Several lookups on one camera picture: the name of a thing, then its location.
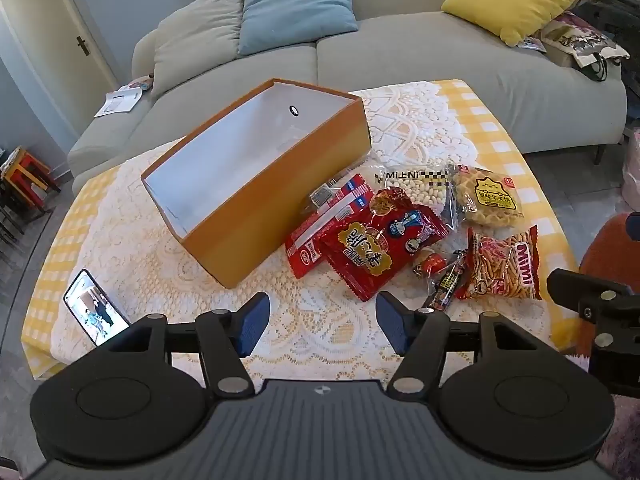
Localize blue cushion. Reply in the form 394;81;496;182
239;0;358;56

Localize beige cushion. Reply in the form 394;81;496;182
152;0;243;99

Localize white puffs bag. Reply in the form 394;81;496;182
372;165;459;231

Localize grey-green sofa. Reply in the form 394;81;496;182
68;0;627;188

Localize yellow checkered lace tablecloth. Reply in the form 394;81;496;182
20;78;582;380

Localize orange cardboard box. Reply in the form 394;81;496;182
141;78;371;288

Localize smartphone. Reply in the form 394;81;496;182
63;269;130;347

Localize door with handle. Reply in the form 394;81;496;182
1;0;116;153

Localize red blue packet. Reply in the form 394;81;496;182
284;174;373;278

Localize red yellow stools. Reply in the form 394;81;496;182
1;146;60;211

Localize sausage stick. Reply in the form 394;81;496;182
422;250;466;312

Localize MIMI stick snack bag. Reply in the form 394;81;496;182
454;226;541;300

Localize waffle package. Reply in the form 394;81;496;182
451;165;524;229

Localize red snack bag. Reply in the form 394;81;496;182
319;186;450;301

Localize paper booklet on sofa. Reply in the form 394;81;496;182
94;78;153;118

